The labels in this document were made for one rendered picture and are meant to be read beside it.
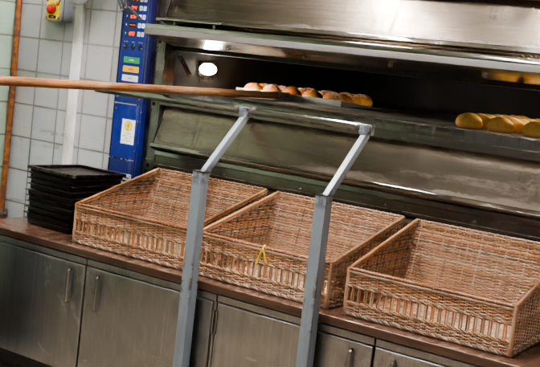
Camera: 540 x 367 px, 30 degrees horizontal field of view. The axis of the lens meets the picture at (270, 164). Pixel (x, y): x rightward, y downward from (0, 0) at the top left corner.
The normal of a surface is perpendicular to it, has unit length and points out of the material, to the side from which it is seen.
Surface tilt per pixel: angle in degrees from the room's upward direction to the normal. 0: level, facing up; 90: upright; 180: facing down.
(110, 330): 90
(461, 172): 70
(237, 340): 92
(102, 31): 90
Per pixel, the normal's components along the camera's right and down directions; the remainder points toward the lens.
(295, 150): -0.49, -0.32
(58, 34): -0.56, 0.02
